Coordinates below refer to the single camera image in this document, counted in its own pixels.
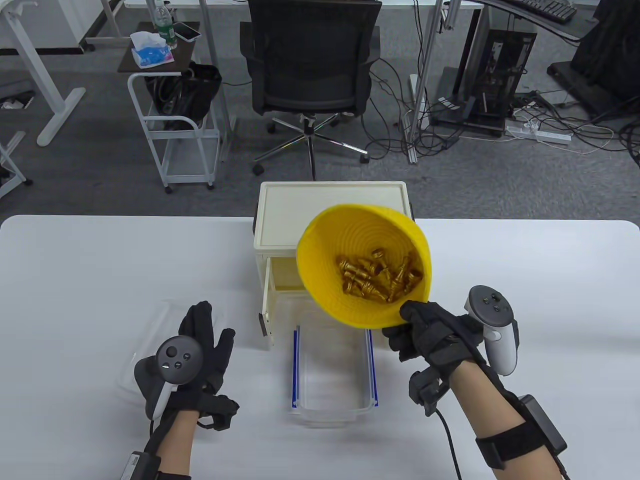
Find person's right hand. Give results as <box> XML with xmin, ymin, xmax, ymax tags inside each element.
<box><xmin>382</xmin><ymin>300</ymin><xmax>486</xmax><ymax>373</ymax></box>

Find person's left hand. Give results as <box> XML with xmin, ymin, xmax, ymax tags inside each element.
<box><xmin>134</xmin><ymin>300</ymin><xmax>236</xmax><ymax>421</ymax></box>

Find clear box lid blue label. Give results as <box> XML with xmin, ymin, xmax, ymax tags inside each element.
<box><xmin>117</xmin><ymin>299</ymin><xmax>226</xmax><ymax>396</ymax></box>

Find pile of gold chess pieces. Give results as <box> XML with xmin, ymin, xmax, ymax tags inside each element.
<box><xmin>335</xmin><ymin>247</ymin><xmax>425</xmax><ymax>304</ymax></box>

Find clear plastic box blue clips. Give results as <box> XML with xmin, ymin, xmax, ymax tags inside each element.
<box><xmin>287</xmin><ymin>305</ymin><xmax>379</xmax><ymax>429</ymax></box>

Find yellow woven basket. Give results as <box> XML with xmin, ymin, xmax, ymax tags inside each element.
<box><xmin>296</xmin><ymin>203</ymin><xmax>432</xmax><ymax>330</ymax></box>

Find cream plastic cabinet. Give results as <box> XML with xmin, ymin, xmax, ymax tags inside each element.
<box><xmin>251</xmin><ymin>181</ymin><xmax>418</xmax><ymax>351</ymax></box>

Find person's left forearm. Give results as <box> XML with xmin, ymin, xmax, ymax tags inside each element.
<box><xmin>160</xmin><ymin>407</ymin><xmax>201</xmax><ymax>480</ymax></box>

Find person's right forearm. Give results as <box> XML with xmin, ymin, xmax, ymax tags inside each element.
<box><xmin>450</xmin><ymin>360</ymin><xmax>531</xmax><ymax>480</ymax></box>

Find black left wrist sensor box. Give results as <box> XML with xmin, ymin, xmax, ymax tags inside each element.
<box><xmin>120</xmin><ymin>450</ymin><xmax>161</xmax><ymax>480</ymax></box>

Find black wrist sensor box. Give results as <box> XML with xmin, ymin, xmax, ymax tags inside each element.
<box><xmin>120</xmin><ymin>450</ymin><xmax>161</xmax><ymax>480</ymax></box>
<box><xmin>475</xmin><ymin>394</ymin><xmax>568</xmax><ymax>468</ymax></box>

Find black right wrist sensor box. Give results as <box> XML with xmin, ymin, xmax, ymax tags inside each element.
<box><xmin>475</xmin><ymin>394</ymin><xmax>568</xmax><ymax>468</ymax></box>

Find grey left hand controller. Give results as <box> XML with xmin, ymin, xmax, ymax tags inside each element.
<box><xmin>150</xmin><ymin>336</ymin><xmax>204</xmax><ymax>420</ymax></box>

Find grey hand controller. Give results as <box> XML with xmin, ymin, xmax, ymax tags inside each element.
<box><xmin>150</xmin><ymin>336</ymin><xmax>204</xmax><ymax>420</ymax></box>
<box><xmin>465</xmin><ymin>285</ymin><xmax>521</xmax><ymax>377</ymax></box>

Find grey right hand controller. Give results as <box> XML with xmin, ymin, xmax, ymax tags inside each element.
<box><xmin>465</xmin><ymin>285</ymin><xmax>521</xmax><ymax>377</ymax></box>

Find white power strip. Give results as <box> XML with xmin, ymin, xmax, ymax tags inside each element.
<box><xmin>505</xmin><ymin>125</ymin><xmax>572</xmax><ymax>146</ymax></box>

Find black bag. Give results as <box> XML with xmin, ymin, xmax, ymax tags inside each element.
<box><xmin>145</xmin><ymin>62</ymin><xmax>223</xmax><ymax>131</ymax></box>

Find white desk with T-leg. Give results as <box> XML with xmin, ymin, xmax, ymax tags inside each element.
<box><xmin>0</xmin><ymin>0</ymin><xmax>87</xmax><ymax>147</ymax></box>

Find black computer tower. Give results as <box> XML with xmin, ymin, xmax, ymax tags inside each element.
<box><xmin>452</xmin><ymin>28</ymin><xmax>538</xmax><ymax>133</ymax></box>

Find black mesh office chair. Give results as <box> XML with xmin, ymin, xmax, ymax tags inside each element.
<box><xmin>239</xmin><ymin>0</ymin><xmax>383</xmax><ymax>182</ymax></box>

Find white rolling cart brown top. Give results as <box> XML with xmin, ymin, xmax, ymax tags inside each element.
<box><xmin>118</xmin><ymin>21</ymin><xmax>223</xmax><ymax>195</ymax></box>

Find blue tissue pack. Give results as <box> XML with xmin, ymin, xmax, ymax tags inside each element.
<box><xmin>130</xmin><ymin>31</ymin><xmax>176</xmax><ymax>69</ymax></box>

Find black curved desk top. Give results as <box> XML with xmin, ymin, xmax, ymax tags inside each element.
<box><xmin>480</xmin><ymin>0</ymin><xmax>596</xmax><ymax>42</ymax></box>

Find black equipment stand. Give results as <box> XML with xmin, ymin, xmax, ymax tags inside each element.
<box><xmin>547</xmin><ymin>0</ymin><xmax>640</xmax><ymax>118</ymax></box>

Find green label water bottle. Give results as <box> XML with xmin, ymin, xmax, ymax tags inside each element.
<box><xmin>152</xmin><ymin>0</ymin><xmax>178</xmax><ymax>50</ymax></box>

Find black keyboard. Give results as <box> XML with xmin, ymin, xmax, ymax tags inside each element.
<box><xmin>515</xmin><ymin>0</ymin><xmax>578</xmax><ymax>23</ymax></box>

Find long white desk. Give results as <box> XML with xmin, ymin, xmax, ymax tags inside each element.
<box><xmin>124</xmin><ymin>0</ymin><xmax>485</xmax><ymax>11</ymax></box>

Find white drawer unit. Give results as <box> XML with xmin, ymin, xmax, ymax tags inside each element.
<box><xmin>27</xmin><ymin>0</ymin><xmax>96</xmax><ymax>53</ymax></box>

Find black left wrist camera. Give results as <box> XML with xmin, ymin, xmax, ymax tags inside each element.
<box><xmin>197</xmin><ymin>395</ymin><xmax>240</xmax><ymax>431</ymax></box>

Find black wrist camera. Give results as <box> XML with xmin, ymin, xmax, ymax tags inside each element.
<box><xmin>409</xmin><ymin>369</ymin><xmax>451</xmax><ymax>417</ymax></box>
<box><xmin>197</xmin><ymin>395</ymin><xmax>240</xmax><ymax>431</ymax></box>

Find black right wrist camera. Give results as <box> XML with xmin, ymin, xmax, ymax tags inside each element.
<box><xmin>409</xmin><ymin>369</ymin><xmax>451</xmax><ymax>417</ymax></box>

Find silver aluminium post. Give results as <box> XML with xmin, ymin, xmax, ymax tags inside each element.
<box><xmin>406</xmin><ymin>0</ymin><xmax>446</xmax><ymax>165</ymax></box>

